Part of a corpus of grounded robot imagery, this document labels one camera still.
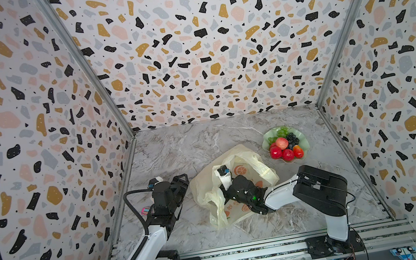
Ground left corner aluminium post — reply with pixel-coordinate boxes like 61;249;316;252
35;0;135;140

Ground dark purple grapes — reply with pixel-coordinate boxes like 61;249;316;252
286;133;300;149

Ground red apple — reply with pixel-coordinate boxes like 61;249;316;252
269;146;283;160
281;149;295;162

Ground orange red mango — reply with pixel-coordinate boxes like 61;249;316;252
293;144;305;159

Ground green grapes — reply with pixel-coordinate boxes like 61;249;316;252
264;126;289;145

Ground black corrugated cable conduit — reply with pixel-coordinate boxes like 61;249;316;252
85;187;164;260

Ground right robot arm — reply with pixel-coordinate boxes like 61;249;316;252
220;165;352;258

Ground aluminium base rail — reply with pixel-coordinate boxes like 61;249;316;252
181;220;416;260

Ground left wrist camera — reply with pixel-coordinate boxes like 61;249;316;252
148;176;163;189

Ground cream plastic bag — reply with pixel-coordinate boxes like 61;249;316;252
189;145;296;230

